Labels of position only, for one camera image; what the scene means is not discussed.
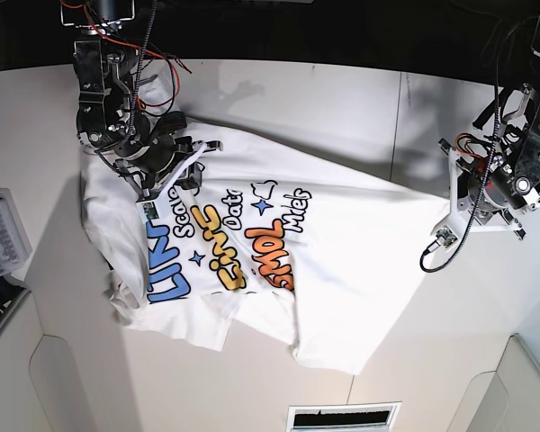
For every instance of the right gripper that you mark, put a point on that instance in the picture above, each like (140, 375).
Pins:
(165, 162)

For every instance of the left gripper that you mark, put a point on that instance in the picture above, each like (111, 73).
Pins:
(467, 211)

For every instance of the white printed t-shirt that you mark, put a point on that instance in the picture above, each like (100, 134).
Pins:
(317, 255)

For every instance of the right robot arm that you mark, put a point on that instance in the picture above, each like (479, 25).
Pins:
(140, 142)

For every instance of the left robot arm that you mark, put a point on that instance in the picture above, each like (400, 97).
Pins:
(496, 177)

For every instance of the clear plastic parts box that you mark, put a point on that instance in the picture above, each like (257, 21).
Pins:
(15, 247)

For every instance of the white table vent slot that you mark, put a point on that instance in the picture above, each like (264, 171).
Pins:
(343, 418)

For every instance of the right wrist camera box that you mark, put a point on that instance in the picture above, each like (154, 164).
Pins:
(148, 209)

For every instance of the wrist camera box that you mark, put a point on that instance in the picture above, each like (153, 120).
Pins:
(148, 209)
(445, 235)

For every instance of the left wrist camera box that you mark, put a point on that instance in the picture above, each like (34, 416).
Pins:
(445, 235)

